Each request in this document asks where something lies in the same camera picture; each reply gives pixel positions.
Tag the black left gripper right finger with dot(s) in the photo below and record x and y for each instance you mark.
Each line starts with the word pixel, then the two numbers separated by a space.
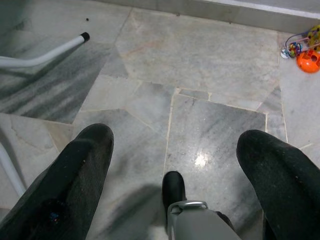
pixel 287 185

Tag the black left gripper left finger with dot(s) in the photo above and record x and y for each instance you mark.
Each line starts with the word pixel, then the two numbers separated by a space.
pixel 75 180

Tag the orange shape sorter ball toy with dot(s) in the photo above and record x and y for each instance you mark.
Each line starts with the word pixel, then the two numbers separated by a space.
pixel 308 61

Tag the white metal table frame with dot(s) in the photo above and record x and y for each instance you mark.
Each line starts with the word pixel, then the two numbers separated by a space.
pixel 50 54

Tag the colourful bead maze toy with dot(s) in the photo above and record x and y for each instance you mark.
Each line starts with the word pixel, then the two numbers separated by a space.
pixel 313 37

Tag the silver robot leg black foot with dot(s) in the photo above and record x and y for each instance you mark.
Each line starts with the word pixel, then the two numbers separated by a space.
pixel 195 222

